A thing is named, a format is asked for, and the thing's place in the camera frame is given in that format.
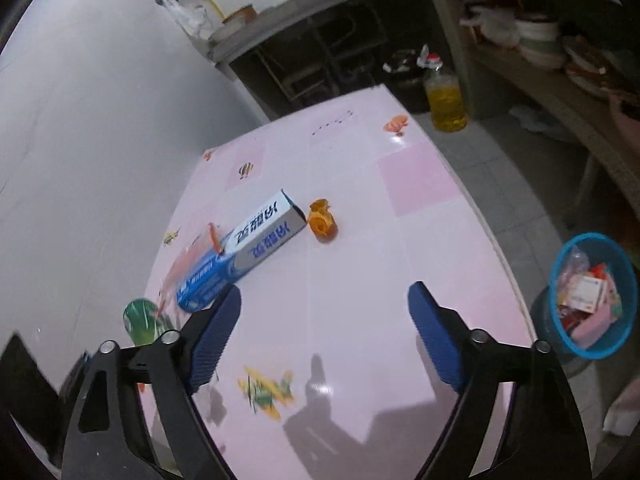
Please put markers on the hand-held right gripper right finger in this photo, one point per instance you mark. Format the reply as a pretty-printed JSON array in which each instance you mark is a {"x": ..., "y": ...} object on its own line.
[{"x": 437, "y": 340}]

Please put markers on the blue white toothpaste box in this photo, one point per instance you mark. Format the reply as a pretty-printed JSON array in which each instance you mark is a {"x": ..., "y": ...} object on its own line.
[{"x": 250, "y": 245}]

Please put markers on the white plastic bag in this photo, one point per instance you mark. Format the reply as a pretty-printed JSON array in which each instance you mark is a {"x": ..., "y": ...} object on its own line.
[{"x": 495, "y": 27}]

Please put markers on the stack of pale bowls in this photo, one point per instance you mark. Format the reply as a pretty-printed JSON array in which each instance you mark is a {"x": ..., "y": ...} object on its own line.
[{"x": 539, "y": 42}]

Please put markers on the clear red wrapper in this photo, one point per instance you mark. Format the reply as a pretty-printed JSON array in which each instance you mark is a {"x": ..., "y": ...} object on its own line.
[{"x": 187, "y": 262}]

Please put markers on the hanging clear plastic bag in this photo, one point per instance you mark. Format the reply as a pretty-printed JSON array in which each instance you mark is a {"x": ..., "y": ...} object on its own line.
[{"x": 187, "y": 17}]

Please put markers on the white orange carton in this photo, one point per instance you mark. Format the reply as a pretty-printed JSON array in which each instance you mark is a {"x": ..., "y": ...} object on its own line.
[{"x": 586, "y": 292}]

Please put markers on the blue plastic basket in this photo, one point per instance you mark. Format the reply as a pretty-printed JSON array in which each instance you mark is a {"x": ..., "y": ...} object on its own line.
[{"x": 595, "y": 351}]

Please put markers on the green round container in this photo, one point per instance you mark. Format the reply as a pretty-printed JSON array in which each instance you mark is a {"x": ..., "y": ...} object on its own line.
[{"x": 142, "y": 320}]

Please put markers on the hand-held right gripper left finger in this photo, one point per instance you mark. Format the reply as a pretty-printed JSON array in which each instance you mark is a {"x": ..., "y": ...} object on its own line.
[{"x": 215, "y": 340}]

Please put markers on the cooking oil bottle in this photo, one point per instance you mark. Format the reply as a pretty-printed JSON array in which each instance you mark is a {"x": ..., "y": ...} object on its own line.
[{"x": 445, "y": 105}]

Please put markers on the concrete storage shelf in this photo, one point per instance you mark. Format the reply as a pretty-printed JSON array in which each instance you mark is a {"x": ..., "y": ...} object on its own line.
[{"x": 550, "y": 95}]

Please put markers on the small orange toy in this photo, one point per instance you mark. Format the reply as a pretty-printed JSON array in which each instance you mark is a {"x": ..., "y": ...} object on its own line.
[{"x": 322, "y": 222}]

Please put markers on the crumpled white bag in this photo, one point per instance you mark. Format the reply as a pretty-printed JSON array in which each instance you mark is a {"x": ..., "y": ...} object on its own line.
[{"x": 540, "y": 120}]

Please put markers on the pink packet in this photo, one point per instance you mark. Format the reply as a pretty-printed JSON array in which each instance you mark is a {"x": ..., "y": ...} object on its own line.
[{"x": 592, "y": 325}]

